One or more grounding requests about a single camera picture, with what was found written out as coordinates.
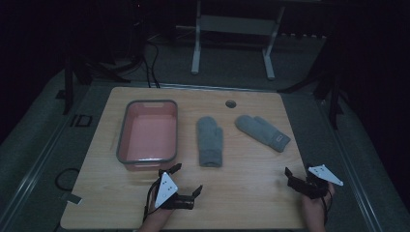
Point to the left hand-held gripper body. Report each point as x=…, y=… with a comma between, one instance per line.
x=166, y=190

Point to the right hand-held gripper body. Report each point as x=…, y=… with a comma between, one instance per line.
x=324, y=174

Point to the pink basin with grey rim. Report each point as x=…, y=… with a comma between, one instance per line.
x=150, y=135

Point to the plain grey mitten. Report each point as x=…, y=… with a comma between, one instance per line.
x=209, y=141

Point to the grey mitten with label patch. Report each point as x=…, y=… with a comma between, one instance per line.
x=261, y=130

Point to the person's left hand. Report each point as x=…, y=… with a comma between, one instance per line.
x=158, y=219

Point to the person's right hand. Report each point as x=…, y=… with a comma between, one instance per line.
x=314, y=212

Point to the black tripod stand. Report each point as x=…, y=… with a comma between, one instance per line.
x=68, y=87
x=333, y=96

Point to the grey tape piece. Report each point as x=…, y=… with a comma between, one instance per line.
x=72, y=198

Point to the white metal stand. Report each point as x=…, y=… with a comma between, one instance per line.
x=237, y=25

